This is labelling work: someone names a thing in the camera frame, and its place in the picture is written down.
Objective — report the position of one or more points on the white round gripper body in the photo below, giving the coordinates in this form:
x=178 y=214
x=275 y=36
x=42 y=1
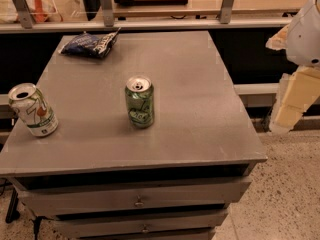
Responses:
x=305 y=39

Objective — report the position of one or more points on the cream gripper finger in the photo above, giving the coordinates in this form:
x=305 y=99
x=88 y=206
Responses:
x=296 y=93
x=279 y=40

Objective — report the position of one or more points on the green soda can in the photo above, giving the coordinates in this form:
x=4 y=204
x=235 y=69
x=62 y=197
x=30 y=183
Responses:
x=139 y=95

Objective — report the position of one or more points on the white 7up soda can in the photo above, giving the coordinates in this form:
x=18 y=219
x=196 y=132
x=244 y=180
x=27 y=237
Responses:
x=28 y=102

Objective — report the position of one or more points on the blue chip bag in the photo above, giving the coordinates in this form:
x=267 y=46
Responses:
x=88 y=45

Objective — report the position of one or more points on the grey drawer cabinet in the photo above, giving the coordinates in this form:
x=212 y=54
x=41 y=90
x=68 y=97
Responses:
x=153 y=142

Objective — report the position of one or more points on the middle grey drawer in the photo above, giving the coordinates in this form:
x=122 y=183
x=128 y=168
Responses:
x=141 y=224

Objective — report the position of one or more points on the grey drawer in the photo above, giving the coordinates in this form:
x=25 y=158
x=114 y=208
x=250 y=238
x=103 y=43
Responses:
x=141 y=224
x=132 y=196

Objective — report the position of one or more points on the white orange plastic bag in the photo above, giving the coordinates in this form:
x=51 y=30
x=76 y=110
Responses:
x=41 y=10

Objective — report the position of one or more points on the top grey drawer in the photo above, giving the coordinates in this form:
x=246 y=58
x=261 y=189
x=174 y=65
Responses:
x=132 y=196

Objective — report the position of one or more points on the metal shelf rail frame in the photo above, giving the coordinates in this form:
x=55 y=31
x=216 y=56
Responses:
x=106 y=15

